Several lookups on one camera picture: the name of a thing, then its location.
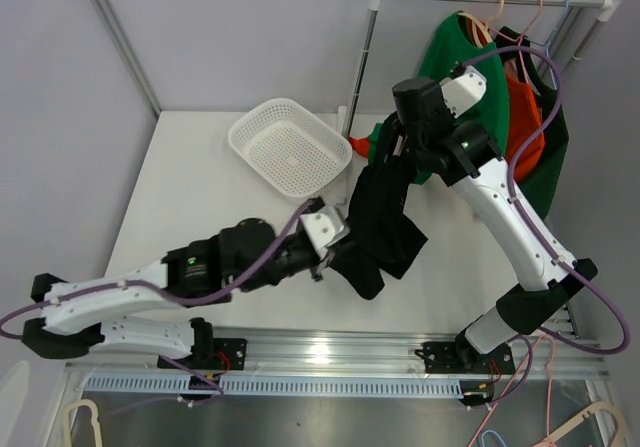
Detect beige hanger bottom right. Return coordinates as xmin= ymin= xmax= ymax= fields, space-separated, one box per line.
xmin=534 ymin=401 xmax=629 ymax=447

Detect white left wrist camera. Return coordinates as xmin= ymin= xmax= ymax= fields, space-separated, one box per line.
xmin=299 ymin=197 xmax=350 ymax=259

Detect black t shirt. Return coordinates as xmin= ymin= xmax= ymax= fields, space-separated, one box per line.
xmin=330 ymin=124 xmax=427 ymax=300

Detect beige hanger bottom left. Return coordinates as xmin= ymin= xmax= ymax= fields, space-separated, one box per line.
xmin=60 ymin=399 xmax=105 ymax=447

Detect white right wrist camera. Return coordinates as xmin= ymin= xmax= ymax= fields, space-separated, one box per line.
xmin=440 ymin=65 xmax=487 ymax=118

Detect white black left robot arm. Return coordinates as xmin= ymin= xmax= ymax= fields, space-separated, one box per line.
xmin=21 ymin=212 xmax=349 ymax=370

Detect white metal clothes rack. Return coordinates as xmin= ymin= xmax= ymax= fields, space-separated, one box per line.
xmin=338 ymin=0 xmax=624 ymax=137

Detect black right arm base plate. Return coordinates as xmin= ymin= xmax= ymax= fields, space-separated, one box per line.
xmin=413 ymin=341 xmax=515 ymax=375

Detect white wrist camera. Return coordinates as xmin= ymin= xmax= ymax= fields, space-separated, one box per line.
xmin=440 ymin=65 xmax=487 ymax=118
xmin=299 ymin=197 xmax=350 ymax=259

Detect white slotted cable duct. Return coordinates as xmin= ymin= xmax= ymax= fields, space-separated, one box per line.
xmin=85 ymin=374 xmax=463 ymax=400

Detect orange t shirt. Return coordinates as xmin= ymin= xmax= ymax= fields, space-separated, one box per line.
xmin=348 ymin=51 xmax=545 ymax=184

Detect aluminium mounting rail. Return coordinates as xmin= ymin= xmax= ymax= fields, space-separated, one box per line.
xmin=65 ymin=326 xmax=610 ymax=380

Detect dark green t shirt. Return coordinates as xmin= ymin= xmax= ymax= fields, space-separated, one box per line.
xmin=500 ymin=51 xmax=569 ymax=219

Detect pink hanger bottom right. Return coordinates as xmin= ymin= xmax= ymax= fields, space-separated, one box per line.
xmin=468 ymin=334 xmax=559 ymax=447

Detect pink wire hanger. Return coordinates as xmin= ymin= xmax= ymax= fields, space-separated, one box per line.
xmin=486 ymin=0 xmax=543 ymax=85

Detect beige hanger under green shirt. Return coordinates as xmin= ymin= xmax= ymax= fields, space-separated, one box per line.
xmin=457 ymin=0 xmax=505 ymax=48

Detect white perforated plastic basket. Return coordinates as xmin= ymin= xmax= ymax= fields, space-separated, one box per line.
xmin=228 ymin=98 xmax=352 ymax=201

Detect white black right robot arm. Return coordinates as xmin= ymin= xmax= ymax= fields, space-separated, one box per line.
xmin=382 ymin=71 xmax=597 ymax=372

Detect blue wire hanger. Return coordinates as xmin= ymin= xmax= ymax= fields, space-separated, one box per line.
xmin=525 ymin=0 xmax=570 ymax=89

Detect blue hanger bottom right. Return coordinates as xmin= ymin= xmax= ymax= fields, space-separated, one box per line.
xmin=478 ymin=429 xmax=507 ymax=447

